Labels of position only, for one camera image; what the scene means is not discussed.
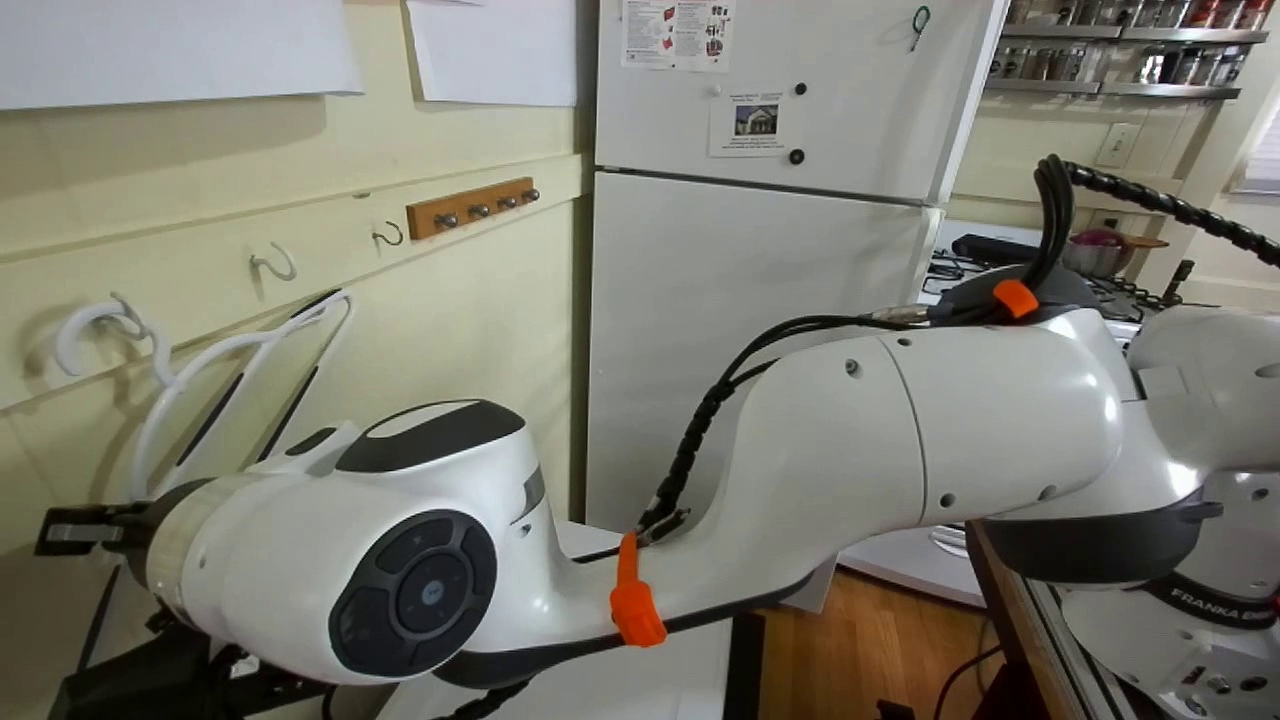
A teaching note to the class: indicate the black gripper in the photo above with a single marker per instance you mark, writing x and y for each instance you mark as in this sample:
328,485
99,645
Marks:
155,533

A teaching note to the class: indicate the white plastic clothes hanger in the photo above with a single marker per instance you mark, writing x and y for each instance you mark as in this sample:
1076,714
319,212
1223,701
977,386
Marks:
202,360

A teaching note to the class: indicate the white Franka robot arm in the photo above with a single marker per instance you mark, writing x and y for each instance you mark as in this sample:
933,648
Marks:
826,441

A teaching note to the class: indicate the large white paper sheet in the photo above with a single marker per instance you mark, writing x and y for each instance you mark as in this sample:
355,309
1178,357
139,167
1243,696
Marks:
163,46

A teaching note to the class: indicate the wooden peg rack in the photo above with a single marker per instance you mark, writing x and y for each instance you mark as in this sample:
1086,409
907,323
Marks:
467,211

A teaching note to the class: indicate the small white paper sheet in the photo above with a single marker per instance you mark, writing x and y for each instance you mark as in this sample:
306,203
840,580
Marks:
494,53

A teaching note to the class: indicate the white refrigerator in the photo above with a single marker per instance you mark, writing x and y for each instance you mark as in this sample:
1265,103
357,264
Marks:
745,254

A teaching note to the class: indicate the printed label sheet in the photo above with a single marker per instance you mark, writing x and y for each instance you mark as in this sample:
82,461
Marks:
673,28

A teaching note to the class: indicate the small photo magnet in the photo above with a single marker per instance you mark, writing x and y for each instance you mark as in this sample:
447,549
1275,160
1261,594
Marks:
756,119

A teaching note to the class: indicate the white kitchen stove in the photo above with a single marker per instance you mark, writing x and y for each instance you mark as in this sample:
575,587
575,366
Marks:
921,564

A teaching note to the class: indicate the robot mounting stand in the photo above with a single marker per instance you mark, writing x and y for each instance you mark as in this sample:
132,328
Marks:
1025,625

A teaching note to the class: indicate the metal spice jar shelf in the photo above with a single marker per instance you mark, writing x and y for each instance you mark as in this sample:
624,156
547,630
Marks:
1135,41

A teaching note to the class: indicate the small metal wall hook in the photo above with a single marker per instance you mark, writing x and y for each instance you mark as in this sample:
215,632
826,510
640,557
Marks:
387,237
272,264

